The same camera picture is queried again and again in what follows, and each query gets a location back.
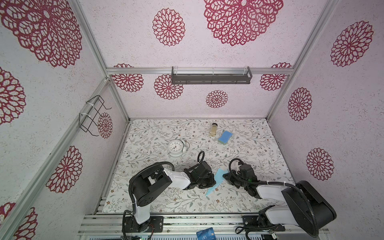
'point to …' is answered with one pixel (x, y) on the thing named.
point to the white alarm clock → (176, 148)
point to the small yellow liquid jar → (213, 130)
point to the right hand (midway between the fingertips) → (224, 173)
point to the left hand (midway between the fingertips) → (215, 183)
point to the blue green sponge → (224, 138)
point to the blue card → (207, 234)
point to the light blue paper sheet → (219, 178)
